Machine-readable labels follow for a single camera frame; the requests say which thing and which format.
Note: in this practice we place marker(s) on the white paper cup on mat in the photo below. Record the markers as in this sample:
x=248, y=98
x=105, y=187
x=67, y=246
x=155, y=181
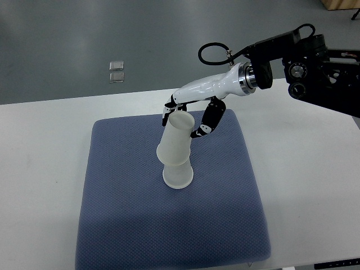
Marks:
x=178, y=177

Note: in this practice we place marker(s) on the black strip at table edge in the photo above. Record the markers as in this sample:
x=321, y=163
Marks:
x=337, y=264

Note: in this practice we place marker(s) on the wooden furniture corner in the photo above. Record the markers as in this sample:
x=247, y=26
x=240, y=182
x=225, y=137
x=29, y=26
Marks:
x=332, y=5

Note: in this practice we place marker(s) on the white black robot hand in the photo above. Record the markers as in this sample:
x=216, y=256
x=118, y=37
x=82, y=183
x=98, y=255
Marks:
x=239, y=81

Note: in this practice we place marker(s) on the lower metal floor plate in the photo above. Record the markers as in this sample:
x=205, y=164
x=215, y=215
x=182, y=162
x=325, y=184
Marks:
x=116, y=77

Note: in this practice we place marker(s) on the black tripod leg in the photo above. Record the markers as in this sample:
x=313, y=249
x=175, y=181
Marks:
x=355, y=14

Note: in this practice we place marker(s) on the metal floor plate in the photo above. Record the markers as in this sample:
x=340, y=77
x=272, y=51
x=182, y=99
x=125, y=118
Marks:
x=116, y=77
x=116, y=65

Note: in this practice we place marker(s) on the upper metal floor plate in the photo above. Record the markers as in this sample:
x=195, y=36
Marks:
x=116, y=65

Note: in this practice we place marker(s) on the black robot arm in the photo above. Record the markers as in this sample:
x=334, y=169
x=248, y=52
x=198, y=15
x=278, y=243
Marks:
x=317, y=75

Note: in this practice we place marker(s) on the white paper cup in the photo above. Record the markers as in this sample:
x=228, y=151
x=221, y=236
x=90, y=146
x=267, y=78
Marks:
x=174, y=147
x=178, y=177

